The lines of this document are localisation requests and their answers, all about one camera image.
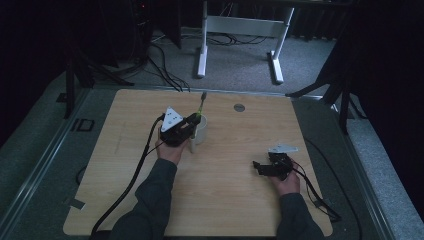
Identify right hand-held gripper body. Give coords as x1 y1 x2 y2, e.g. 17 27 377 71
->
265 143 300 182

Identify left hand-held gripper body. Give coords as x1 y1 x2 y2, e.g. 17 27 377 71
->
159 106 198 148

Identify white cup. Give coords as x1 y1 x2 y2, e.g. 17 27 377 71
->
193 114 209 146

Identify green toothbrush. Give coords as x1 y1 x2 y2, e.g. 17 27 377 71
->
196 91 208 118

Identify person's left hand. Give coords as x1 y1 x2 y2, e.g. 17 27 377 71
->
154 130 188 166

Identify person's right hand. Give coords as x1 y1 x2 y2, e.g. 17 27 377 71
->
268 161 301 197

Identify black tripod stand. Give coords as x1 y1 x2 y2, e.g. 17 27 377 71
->
285 19 368 136
62 29 135 120

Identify black tape strip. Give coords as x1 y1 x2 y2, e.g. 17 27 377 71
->
69 198 87 211

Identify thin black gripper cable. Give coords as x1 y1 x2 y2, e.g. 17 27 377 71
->
290 159 343 224

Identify black floor cables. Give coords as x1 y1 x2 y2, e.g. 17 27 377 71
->
133 33 268 93

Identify thick black gripper cable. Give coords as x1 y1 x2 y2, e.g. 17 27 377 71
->
89 113 166 240

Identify white metal desk frame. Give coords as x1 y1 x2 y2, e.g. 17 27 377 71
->
196 0 296 85

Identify black rectangular frame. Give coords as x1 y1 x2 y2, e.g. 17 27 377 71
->
70 118 96 132

